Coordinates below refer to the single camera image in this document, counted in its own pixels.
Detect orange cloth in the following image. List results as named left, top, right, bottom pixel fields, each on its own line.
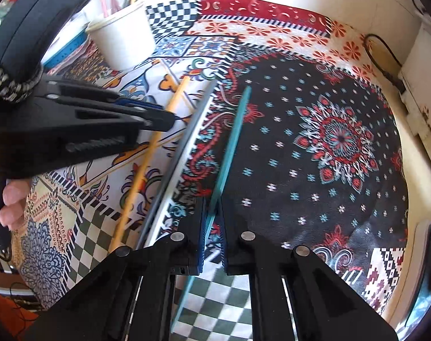
left=0, top=293, right=42, bottom=341

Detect teal chopstick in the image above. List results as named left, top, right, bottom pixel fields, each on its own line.
left=170, top=85, right=252, bottom=332

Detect white blue plastic basket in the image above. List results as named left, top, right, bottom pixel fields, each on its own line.
left=41, top=18, right=95, bottom=72

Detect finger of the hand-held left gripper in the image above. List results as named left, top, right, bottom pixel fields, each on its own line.
left=34, top=76, right=165, bottom=112
left=59, top=107, right=176, bottom=134

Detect black cooker cord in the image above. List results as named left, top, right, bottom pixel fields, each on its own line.
left=364, top=33, right=406, bottom=93

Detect person's left hand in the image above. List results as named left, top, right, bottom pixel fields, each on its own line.
left=0, top=179, right=33, bottom=230

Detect yellow chopstick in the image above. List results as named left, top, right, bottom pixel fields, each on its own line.
left=107, top=77, right=191, bottom=253

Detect white cup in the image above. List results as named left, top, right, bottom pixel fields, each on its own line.
left=85, top=1, right=156, bottom=72

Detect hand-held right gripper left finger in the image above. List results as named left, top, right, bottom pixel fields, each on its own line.
left=22, top=197, right=212, bottom=341

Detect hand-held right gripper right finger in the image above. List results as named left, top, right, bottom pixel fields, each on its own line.
left=217, top=199, right=399, bottom=341

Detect patterned patchwork tablecloth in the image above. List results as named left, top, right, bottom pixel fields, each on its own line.
left=10, top=0, right=411, bottom=341

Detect grey chopstick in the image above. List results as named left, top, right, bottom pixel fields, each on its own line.
left=135, top=79, right=219, bottom=250

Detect white rice cooker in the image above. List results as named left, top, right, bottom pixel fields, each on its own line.
left=396, top=18, right=431, bottom=182

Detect braided cable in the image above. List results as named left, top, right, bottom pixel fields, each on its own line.
left=0, top=51, right=44, bottom=104

